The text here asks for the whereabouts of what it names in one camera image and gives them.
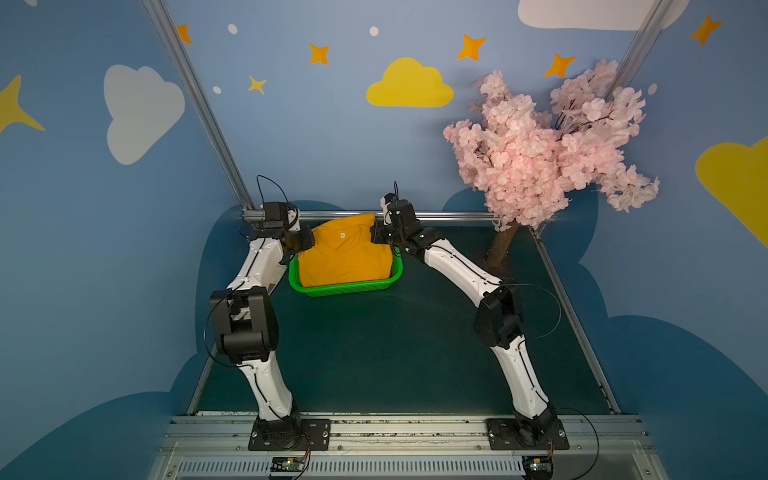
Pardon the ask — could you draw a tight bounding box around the mustard yellow t-shirt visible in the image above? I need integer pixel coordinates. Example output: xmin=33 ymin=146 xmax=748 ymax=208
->
xmin=298 ymin=214 xmax=393 ymax=288

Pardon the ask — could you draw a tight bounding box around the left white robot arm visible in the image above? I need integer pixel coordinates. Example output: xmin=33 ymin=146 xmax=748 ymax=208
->
xmin=209 ymin=225 xmax=315 ymax=450

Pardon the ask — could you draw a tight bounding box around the green plastic basket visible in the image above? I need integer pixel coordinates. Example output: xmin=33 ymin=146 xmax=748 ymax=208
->
xmin=288 ymin=244 xmax=404 ymax=298

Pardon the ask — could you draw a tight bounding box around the pink artificial blossom tree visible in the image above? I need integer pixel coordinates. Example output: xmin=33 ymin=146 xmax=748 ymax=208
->
xmin=443 ymin=60 xmax=660 ymax=267

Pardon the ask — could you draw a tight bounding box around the left circuit board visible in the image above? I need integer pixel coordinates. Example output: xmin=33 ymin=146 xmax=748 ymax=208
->
xmin=269 ymin=457 xmax=306 ymax=474

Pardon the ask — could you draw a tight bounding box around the circuit board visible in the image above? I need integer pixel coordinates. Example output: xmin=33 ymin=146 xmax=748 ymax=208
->
xmin=522 ymin=456 xmax=553 ymax=480
xmin=269 ymin=457 xmax=306 ymax=474

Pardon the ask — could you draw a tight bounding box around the right circuit board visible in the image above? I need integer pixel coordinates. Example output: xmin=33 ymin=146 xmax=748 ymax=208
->
xmin=522 ymin=456 xmax=553 ymax=480

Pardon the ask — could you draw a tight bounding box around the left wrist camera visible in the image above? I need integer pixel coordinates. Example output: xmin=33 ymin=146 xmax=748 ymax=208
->
xmin=261 ymin=201 xmax=300 ymax=230

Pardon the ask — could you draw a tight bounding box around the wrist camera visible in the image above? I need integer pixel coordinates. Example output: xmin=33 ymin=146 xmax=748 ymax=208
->
xmin=261 ymin=201 xmax=300 ymax=230
xmin=380 ymin=192 xmax=397 ymax=225

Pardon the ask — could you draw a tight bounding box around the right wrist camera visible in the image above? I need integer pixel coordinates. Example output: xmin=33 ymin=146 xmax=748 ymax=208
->
xmin=380 ymin=192 xmax=397 ymax=225

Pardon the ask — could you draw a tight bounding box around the left aluminium frame post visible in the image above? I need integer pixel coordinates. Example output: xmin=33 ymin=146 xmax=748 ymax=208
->
xmin=143 ymin=0 xmax=263 ymax=223

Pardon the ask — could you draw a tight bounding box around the aluminium frame post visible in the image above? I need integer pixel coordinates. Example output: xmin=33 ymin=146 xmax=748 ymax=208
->
xmin=530 ymin=0 xmax=676 ymax=238
xmin=143 ymin=0 xmax=263 ymax=223

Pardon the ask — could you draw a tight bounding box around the back aluminium frame bar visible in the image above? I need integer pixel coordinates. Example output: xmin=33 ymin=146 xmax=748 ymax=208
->
xmin=242 ymin=209 xmax=493 ymax=222

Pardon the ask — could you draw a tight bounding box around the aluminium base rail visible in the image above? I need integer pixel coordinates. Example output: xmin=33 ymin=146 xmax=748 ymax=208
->
xmin=149 ymin=412 xmax=668 ymax=479

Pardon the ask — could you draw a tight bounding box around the right aluminium frame post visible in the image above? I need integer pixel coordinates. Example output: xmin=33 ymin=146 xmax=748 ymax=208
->
xmin=530 ymin=0 xmax=676 ymax=238

